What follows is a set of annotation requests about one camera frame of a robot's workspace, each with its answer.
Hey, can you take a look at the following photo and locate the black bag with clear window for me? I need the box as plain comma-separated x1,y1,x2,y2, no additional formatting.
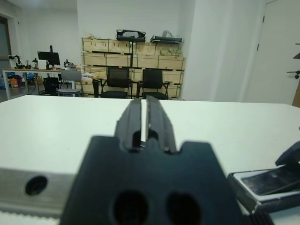
116,29,146,42

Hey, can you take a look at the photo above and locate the black computer monitor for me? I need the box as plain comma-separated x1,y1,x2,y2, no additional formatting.
37,45,60,70

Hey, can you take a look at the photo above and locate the grey round stool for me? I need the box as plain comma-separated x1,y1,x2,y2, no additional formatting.
57,88,81,98

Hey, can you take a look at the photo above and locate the brown cardboard board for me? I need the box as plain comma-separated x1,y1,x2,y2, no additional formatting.
292,43,300,106

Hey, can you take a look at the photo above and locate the brown framed glass door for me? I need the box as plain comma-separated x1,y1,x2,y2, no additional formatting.
0,17,12,62

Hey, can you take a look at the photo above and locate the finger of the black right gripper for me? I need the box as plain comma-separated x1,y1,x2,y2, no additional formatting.
274,140,300,167

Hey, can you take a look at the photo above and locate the grey plastic chair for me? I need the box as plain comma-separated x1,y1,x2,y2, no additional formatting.
60,70,83,97

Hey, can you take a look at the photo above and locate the black mesh office chair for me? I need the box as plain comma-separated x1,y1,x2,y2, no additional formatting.
138,68,173,100
100,67,132,99

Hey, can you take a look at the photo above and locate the black flat case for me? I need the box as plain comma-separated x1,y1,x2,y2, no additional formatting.
150,35,183,45

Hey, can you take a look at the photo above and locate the black stand pole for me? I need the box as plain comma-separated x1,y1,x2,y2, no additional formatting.
128,40,139,98

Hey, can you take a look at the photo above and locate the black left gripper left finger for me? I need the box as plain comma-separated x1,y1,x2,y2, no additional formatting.
61,98,153,225

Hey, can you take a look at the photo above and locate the wooden desk white frame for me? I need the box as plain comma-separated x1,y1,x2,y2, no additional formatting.
1,67,83,101

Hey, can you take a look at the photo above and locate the black computer tower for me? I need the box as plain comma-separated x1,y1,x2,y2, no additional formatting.
43,77,59,96

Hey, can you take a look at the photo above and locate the black box base white insert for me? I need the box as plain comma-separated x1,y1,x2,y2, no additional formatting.
226,167,300,214

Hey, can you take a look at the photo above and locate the white door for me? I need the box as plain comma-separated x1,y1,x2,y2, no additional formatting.
245,1,300,104

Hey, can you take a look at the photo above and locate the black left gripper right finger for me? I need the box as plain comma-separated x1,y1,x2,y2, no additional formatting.
146,95,255,225

